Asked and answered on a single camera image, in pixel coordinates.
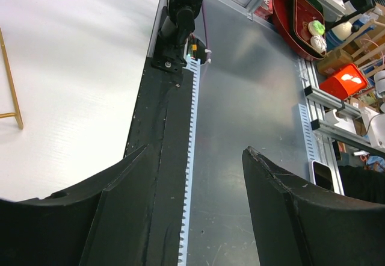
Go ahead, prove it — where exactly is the black base bar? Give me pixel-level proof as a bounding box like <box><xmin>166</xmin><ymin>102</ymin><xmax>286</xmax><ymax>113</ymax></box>
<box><xmin>124</xmin><ymin>60</ymin><xmax>193</xmax><ymax>265</ymax></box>

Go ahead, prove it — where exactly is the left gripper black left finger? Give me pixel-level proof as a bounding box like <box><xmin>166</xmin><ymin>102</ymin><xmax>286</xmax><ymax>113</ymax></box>
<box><xmin>1</xmin><ymin>145</ymin><xmax>154</xmax><ymax>265</ymax></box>

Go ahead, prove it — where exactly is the gold wire wine glass rack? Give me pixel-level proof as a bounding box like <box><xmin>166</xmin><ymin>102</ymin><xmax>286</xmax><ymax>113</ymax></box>
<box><xmin>1</xmin><ymin>32</ymin><xmax>24</xmax><ymax>130</ymax></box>

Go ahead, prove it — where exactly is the grey slotted cable duct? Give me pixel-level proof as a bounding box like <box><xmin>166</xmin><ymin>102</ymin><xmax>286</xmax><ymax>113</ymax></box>
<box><xmin>177</xmin><ymin>55</ymin><xmax>200</xmax><ymax>266</ymax></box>

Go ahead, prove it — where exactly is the smartphone on frame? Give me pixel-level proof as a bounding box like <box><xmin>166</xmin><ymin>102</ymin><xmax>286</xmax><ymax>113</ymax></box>
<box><xmin>310</xmin><ymin>161</ymin><xmax>334</xmax><ymax>191</ymax></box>

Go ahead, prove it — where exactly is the red black lacquer tray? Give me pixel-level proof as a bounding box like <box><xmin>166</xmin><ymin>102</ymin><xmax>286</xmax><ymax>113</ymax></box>
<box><xmin>271</xmin><ymin>0</ymin><xmax>325</xmax><ymax>61</ymax></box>

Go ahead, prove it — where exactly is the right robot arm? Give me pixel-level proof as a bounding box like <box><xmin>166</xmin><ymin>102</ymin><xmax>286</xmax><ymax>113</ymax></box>
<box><xmin>152</xmin><ymin>0</ymin><xmax>203</xmax><ymax>74</ymax></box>

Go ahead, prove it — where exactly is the orange plastic box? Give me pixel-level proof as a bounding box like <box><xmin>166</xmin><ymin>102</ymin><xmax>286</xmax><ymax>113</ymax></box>
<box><xmin>319</xmin><ymin>63</ymin><xmax>368</xmax><ymax>100</ymax></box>

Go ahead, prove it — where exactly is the side grey cable duct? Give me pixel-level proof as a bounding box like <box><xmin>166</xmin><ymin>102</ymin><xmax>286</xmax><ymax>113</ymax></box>
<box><xmin>298</xmin><ymin>104</ymin><xmax>319</xmax><ymax>162</ymax></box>

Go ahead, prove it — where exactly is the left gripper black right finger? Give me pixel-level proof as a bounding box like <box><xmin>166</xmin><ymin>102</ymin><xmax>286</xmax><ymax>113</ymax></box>
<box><xmin>242</xmin><ymin>147</ymin><xmax>384</xmax><ymax>265</ymax></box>

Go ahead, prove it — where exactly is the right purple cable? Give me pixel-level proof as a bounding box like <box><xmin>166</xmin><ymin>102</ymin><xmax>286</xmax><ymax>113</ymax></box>
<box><xmin>200</xmin><ymin>2</ymin><xmax>213</xmax><ymax>65</ymax></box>

